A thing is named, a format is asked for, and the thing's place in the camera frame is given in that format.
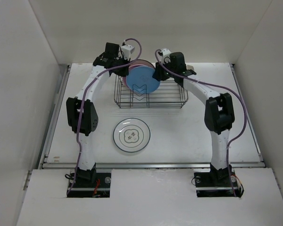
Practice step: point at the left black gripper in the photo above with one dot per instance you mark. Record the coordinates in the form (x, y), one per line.
(122, 73)

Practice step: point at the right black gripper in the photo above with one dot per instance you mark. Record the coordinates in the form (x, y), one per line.
(158, 72)

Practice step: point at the pink plate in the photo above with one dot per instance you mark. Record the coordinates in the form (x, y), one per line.
(138, 63)

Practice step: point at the dark wire dish rack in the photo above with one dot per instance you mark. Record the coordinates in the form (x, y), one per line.
(168, 95)

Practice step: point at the blue plate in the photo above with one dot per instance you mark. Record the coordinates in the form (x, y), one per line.
(140, 80)

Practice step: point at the white plate with flower outline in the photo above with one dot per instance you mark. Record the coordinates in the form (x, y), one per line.
(131, 135)

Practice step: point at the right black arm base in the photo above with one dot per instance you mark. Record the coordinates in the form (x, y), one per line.
(211, 184)

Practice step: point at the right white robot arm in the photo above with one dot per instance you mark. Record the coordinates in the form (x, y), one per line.
(219, 113)

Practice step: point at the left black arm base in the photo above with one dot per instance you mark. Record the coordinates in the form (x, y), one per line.
(88, 184)

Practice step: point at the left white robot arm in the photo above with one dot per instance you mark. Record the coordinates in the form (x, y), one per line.
(81, 113)

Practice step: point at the beige plastic cutlery holder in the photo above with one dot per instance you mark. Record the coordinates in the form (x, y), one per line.
(190, 67)

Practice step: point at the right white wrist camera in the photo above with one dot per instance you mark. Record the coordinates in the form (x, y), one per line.
(164, 55)

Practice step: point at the aluminium rail frame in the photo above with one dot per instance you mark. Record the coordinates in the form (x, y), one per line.
(179, 137)

